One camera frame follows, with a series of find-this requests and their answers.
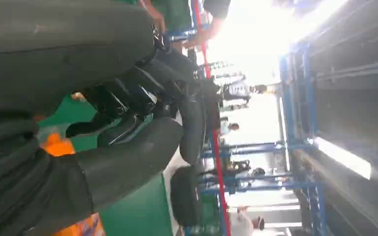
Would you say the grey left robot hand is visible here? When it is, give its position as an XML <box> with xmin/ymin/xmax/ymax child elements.
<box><xmin>0</xmin><ymin>0</ymin><xmax>221</xmax><ymax>228</ymax></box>

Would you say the person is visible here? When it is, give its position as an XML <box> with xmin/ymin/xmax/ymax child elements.
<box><xmin>220</xmin><ymin>118</ymin><xmax>241</xmax><ymax>136</ymax></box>
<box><xmin>222</xmin><ymin>80</ymin><xmax>268</xmax><ymax>102</ymax></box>
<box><xmin>140</xmin><ymin>0</ymin><xmax>232</xmax><ymax>48</ymax></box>
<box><xmin>230</xmin><ymin>208</ymin><xmax>266</xmax><ymax>236</ymax></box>

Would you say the green table mat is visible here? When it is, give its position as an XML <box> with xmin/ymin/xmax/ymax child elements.
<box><xmin>37</xmin><ymin>0</ymin><xmax>194</xmax><ymax>236</ymax></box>

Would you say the blue metal rack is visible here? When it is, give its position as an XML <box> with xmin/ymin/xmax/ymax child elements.
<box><xmin>201</xmin><ymin>42</ymin><xmax>327</xmax><ymax>236</ymax></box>

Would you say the ceiling light panel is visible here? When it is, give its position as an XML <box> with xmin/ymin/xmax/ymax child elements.
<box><xmin>314</xmin><ymin>137</ymin><xmax>372</xmax><ymax>180</ymax></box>

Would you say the red rail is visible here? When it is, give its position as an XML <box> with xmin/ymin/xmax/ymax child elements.
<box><xmin>190</xmin><ymin>0</ymin><xmax>232</xmax><ymax>236</ymax></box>

